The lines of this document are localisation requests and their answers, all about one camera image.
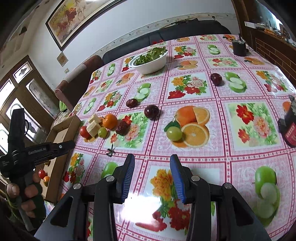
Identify red tomato with stem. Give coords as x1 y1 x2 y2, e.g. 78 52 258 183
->
38 169 47 179

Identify orange mandarin with leaf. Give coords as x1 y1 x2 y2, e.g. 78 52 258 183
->
43 176 50 187

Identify green grape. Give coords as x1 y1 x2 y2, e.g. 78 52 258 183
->
166 126 183 142
98 127 108 138

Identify dark red jujube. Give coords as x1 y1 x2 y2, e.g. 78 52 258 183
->
125 98 138 108
115 120 130 136

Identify cream cake cube front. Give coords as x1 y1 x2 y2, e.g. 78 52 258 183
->
86 120 101 137

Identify red cherry tomato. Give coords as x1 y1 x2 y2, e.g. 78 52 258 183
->
79 126 91 140

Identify dark red plum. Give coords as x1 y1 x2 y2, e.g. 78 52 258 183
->
144 105 159 120

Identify left hand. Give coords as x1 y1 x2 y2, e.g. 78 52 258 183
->
6 172 46 220

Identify small dried stem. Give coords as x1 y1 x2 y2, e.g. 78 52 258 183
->
107 145 115 157

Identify cardboard tray box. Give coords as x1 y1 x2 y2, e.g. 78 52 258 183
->
35 115 81 203

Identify green cushion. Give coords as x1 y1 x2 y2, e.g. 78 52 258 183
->
59 101 67 112

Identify wooden glass door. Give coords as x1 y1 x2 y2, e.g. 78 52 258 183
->
1 56 60 155

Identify fruit print pink tablecloth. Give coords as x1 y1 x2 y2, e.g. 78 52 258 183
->
58 35 295 240

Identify brown armchair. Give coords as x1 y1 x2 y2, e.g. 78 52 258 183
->
54 55 104 111

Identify white bowl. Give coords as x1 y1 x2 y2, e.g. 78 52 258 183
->
128 51 168 75

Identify red black device right edge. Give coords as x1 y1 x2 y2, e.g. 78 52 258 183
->
277 95 295 148

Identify green lettuce leaves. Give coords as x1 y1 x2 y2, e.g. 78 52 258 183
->
134 47 167 66

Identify red item on sofa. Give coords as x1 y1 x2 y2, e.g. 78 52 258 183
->
152 39 164 45

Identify black cup on table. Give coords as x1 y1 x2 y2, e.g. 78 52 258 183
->
232 39 247 57

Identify black leather sofa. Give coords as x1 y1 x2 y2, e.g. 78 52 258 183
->
102 19 231 64

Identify framed horse painting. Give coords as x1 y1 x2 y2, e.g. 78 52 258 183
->
46 0 120 51

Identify wooden sideboard with clutter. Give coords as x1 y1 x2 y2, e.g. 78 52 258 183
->
232 1 295 83

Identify small wall plaque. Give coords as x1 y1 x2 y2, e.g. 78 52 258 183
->
57 52 68 67

